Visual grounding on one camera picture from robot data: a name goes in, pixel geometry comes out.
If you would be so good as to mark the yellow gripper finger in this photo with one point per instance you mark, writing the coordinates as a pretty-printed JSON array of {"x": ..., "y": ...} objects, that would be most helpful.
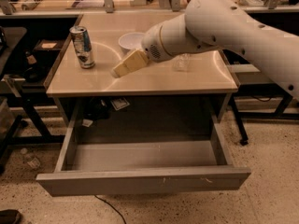
[{"x": 131, "y": 62}]

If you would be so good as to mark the silver blue redbull can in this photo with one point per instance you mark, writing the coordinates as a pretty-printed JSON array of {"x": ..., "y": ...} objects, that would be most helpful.
[{"x": 82, "y": 46}]

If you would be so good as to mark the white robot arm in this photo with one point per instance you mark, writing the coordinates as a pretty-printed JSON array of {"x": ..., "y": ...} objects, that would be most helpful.
[{"x": 208, "y": 25}]

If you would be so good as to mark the grey open top drawer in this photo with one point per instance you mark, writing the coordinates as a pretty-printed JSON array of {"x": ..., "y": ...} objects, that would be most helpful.
[{"x": 100, "y": 159}]

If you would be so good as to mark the white ceramic bowl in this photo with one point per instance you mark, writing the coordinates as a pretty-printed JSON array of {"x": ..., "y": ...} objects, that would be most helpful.
[{"x": 130, "y": 41}]

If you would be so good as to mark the clear plastic water bottle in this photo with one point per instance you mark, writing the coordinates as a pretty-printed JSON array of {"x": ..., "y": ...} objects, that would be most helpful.
[{"x": 181, "y": 63}]

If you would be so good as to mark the white label card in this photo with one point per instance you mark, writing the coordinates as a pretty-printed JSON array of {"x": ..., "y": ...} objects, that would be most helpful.
[{"x": 119, "y": 103}]

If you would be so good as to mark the crumpled plastic bottle on floor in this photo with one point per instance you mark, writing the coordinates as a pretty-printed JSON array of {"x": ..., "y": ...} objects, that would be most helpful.
[{"x": 30, "y": 158}]

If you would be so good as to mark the black shoe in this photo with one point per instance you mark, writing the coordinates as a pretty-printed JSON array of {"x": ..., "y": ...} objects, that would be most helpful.
[{"x": 10, "y": 216}]

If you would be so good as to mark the grey desk cabinet frame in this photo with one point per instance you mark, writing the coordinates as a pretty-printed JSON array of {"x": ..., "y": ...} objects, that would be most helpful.
[{"x": 158, "y": 94}]

